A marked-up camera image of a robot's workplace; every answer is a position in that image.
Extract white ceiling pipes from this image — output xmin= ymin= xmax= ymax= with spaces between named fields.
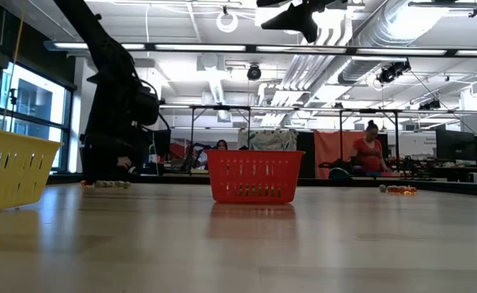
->
xmin=258 ymin=11 xmax=356 ymax=127

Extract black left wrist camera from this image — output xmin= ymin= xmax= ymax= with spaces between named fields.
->
xmin=134 ymin=86 xmax=161 ymax=126

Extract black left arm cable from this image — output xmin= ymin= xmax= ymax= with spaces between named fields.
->
xmin=139 ymin=77 xmax=173 ymax=133

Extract black aluminium table frame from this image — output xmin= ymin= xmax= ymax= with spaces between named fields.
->
xmin=46 ymin=173 xmax=477 ymax=199

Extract black round ceiling camera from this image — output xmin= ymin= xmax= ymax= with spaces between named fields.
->
xmin=246 ymin=63 xmax=263 ymax=81

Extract white ring light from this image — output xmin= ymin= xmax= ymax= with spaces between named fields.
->
xmin=216 ymin=11 xmax=239 ymax=34

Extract yellow plastic basket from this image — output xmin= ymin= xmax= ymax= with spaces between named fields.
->
xmin=0 ymin=125 xmax=63 ymax=216

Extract black overhead light bar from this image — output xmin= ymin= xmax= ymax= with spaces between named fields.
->
xmin=44 ymin=39 xmax=477 ymax=59

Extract silver ventilation duct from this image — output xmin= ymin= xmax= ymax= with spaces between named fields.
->
xmin=338 ymin=0 xmax=451 ymax=85

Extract patterned cloth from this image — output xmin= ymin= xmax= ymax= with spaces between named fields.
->
xmin=237 ymin=129 xmax=300 ymax=152

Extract black ceiling camera rig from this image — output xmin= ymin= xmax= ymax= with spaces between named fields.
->
xmin=418 ymin=98 xmax=442 ymax=111
xmin=376 ymin=60 xmax=412 ymax=85

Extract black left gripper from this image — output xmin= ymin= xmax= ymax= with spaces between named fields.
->
xmin=82 ymin=129 xmax=150 ymax=183

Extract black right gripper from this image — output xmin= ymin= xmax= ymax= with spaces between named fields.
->
xmin=256 ymin=0 xmax=348 ymax=43

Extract red plastic basket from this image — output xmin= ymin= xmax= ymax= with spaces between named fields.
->
xmin=204 ymin=149 xmax=306 ymax=204

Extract black metal stand frame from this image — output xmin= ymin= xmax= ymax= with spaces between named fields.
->
xmin=188 ymin=104 xmax=252 ymax=177
xmin=339 ymin=107 xmax=401 ymax=172

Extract black framed window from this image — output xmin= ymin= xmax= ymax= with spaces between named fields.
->
xmin=0 ymin=60 xmax=75 ymax=174

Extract orange curtain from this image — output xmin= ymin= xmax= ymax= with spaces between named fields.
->
xmin=313 ymin=129 xmax=372 ymax=179

